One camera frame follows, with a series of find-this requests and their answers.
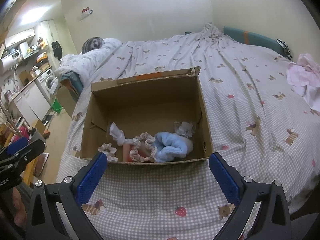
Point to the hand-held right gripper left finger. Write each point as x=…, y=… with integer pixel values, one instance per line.
x=92, y=178

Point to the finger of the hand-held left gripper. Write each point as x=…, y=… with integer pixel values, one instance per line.
x=30, y=150

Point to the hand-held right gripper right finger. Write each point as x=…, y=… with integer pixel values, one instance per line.
x=224, y=178

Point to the pink scrunchie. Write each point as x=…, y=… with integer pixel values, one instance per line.
x=126, y=153

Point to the large beige scrunchie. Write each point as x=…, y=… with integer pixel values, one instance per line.
x=136, y=152

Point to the white fluffy scrunchie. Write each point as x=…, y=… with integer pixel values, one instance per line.
x=116, y=133

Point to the large cardboard box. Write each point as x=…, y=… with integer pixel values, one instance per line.
x=150, y=100

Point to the person's left hand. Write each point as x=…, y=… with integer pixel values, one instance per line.
x=18, y=206

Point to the wooden rack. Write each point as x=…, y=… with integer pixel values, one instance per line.
x=12, y=132

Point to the small beige scrunchie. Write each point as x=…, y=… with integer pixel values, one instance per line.
x=108, y=150

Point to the white floor cabinet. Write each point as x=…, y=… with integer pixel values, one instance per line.
x=31, y=101

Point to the green basket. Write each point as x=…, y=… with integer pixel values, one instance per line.
x=57, y=105

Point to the light blue fluffy cloth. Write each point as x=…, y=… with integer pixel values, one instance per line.
x=170, y=148

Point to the white washing machine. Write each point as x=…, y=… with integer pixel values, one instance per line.
x=48, y=80

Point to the small cardboard box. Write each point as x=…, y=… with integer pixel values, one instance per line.
x=25, y=77

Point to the checked printed bed blanket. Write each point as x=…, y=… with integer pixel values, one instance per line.
x=237, y=105

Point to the white appliance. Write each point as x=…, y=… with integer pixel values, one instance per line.
x=9, y=61

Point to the black hanging bag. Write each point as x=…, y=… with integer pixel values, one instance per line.
x=57, y=48

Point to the white quilt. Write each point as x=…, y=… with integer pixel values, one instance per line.
x=87, y=60

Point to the grey striped pillow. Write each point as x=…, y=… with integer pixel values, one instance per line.
x=92, y=43

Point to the pink cloth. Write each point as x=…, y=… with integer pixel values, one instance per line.
x=303, y=77

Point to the teal bolster cushion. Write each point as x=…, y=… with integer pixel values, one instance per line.
x=252, y=38

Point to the black and white cloth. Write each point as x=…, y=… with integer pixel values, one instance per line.
x=285, y=48

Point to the white wall cabinet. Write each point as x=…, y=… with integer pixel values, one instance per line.
x=18, y=37

